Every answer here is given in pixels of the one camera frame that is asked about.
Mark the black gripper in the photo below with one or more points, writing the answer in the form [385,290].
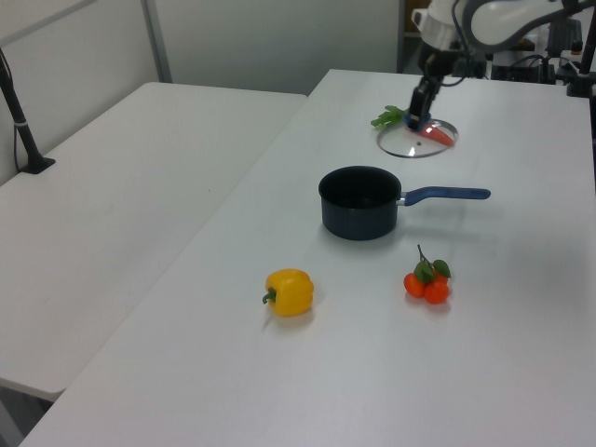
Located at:
[437,63]

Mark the black background equipment box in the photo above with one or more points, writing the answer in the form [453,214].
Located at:
[524,72]

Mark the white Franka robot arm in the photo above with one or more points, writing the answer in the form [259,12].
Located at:
[493,18]

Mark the black camera stand white band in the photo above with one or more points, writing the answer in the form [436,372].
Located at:
[23,135]

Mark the yellow toy bell pepper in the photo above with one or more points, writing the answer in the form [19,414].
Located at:
[291,293]

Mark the glass lid with blue knob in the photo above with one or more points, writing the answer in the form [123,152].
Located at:
[410,144]

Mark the orange toy carrot green leaves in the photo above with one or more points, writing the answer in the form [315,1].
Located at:
[386,116]

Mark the black clamp camera stand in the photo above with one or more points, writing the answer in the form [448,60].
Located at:
[584,60]

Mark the orange toy tangerine bunch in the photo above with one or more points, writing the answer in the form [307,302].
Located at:
[426,286]

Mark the grey metal partition post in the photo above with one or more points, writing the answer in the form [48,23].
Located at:
[157,39]

